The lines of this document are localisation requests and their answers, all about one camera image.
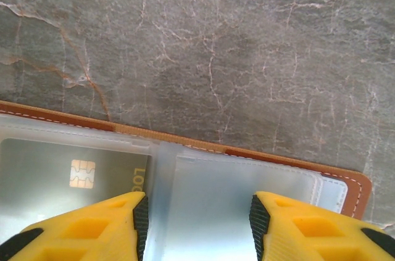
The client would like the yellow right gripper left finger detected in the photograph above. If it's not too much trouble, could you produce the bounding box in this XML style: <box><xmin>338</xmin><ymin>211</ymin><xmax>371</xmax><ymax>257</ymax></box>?
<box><xmin>9</xmin><ymin>191</ymin><xmax>149</xmax><ymax>261</ymax></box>

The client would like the brown leather card holder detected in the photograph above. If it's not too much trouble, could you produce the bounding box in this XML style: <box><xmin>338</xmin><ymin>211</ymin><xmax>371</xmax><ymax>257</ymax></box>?
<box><xmin>0</xmin><ymin>100</ymin><xmax>373</xmax><ymax>261</ymax></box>

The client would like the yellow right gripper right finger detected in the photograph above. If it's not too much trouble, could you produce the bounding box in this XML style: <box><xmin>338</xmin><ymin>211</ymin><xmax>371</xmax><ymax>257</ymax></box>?
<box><xmin>249</xmin><ymin>191</ymin><xmax>395</xmax><ymax>261</ymax></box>

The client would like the dark grey chip card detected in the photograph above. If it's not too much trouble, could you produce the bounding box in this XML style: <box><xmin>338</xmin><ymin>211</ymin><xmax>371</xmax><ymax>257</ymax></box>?
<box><xmin>0</xmin><ymin>138</ymin><xmax>152</xmax><ymax>234</ymax></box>

